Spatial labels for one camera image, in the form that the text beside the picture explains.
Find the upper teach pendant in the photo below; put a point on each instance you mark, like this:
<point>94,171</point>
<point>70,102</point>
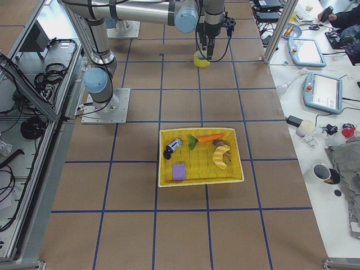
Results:
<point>305,52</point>

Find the brown toy item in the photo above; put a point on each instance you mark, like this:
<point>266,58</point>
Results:
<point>220,142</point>

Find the grey cloth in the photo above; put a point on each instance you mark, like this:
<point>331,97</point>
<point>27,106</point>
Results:
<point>345,160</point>

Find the lower teach pendant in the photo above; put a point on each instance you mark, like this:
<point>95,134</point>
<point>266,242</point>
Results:
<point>323,92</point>

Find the yellow plastic basket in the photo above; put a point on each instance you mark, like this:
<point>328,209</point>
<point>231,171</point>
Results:
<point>200,167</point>

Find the small dark bottle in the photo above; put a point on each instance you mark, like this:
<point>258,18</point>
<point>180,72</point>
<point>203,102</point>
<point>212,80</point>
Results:
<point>171,148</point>

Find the yellow toy banana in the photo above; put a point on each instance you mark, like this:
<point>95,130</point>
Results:
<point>218,156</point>

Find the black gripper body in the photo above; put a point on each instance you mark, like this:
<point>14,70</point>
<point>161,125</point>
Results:
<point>210,30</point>

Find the yellow tape roll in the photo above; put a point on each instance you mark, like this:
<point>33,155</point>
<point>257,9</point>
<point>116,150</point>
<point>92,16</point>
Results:
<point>200,59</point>

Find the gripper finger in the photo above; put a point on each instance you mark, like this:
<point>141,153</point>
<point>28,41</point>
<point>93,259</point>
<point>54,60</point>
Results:
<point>210,48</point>
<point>203,41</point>

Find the purple sponge block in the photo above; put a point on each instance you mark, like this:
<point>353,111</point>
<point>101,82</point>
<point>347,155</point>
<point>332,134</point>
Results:
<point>178,172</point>

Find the aluminium frame post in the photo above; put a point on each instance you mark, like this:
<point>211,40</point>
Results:
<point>287,12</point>

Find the blue plate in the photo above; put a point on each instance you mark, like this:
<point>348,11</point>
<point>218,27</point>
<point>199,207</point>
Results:
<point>296,33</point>

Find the orange toy carrot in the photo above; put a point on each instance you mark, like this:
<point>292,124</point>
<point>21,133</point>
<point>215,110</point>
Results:
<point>202,139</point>

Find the white mug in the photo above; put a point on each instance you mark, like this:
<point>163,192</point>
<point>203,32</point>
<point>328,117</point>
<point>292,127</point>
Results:
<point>321,172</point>

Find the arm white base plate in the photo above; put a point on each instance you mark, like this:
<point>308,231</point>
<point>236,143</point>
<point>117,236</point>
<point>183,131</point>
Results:
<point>124,29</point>
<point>114,112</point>

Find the lavender cup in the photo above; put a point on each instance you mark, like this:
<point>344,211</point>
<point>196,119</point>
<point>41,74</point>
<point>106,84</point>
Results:
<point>305,127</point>

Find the brass cylinder tool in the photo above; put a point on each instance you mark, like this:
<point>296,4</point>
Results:
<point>288,31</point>

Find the teach pendant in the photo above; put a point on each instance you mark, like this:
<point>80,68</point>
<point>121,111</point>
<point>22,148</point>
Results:
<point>323,92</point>
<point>305,52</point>

